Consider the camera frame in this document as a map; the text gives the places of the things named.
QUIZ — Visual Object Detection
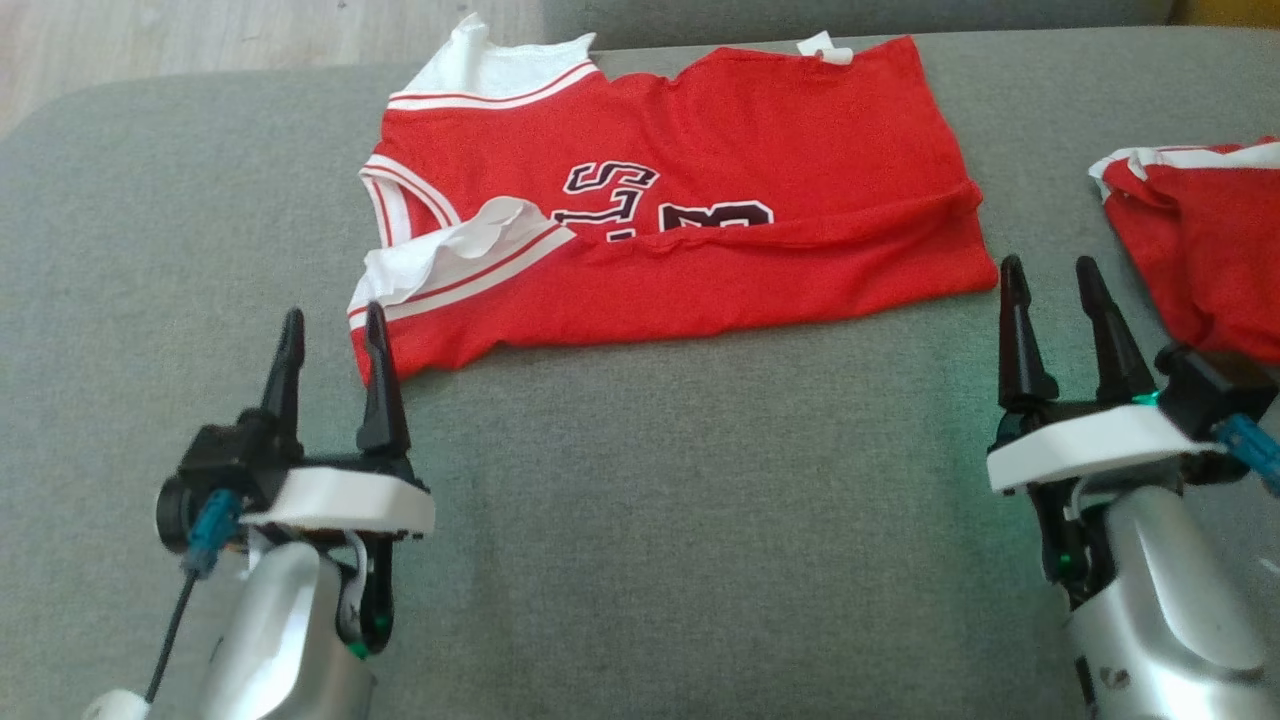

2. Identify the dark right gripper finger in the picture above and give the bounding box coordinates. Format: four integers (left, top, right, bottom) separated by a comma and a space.
997, 255, 1059, 411
1075, 257, 1156, 404

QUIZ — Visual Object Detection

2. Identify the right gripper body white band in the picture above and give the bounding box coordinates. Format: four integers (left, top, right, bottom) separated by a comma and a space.
987, 400, 1226, 496

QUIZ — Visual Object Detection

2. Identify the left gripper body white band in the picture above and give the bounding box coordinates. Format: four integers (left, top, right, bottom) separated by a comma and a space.
240, 450, 436, 541

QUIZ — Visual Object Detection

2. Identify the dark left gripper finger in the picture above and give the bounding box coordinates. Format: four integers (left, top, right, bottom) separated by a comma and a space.
260, 308, 306, 446
355, 302, 411, 456

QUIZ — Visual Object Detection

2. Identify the red shorts white trim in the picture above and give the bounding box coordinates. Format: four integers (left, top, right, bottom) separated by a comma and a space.
1088, 140, 1280, 366

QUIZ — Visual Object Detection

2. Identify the red basketball jersey black print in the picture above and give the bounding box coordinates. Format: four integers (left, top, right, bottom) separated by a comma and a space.
347, 12, 1001, 386

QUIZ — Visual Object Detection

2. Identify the grey fabric sofa seat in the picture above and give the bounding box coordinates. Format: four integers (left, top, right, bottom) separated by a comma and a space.
0, 25, 1280, 720

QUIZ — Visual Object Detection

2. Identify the yellow panel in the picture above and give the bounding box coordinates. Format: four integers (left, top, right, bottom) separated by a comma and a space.
1170, 0, 1280, 29

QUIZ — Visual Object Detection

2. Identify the grey sofa back cushion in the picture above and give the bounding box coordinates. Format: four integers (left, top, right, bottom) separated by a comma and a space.
540, 0, 1176, 51

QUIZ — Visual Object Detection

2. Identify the left cable blue connector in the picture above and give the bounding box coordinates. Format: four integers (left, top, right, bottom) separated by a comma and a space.
145, 490, 241, 706

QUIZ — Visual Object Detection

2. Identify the cable blue connector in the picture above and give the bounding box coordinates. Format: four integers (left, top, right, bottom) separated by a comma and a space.
1215, 415, 1280, 498
145, 490, 241, 706

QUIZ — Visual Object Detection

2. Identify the right cable blue connector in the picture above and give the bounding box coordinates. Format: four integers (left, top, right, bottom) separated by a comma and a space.
1215, 415, 1280, 498

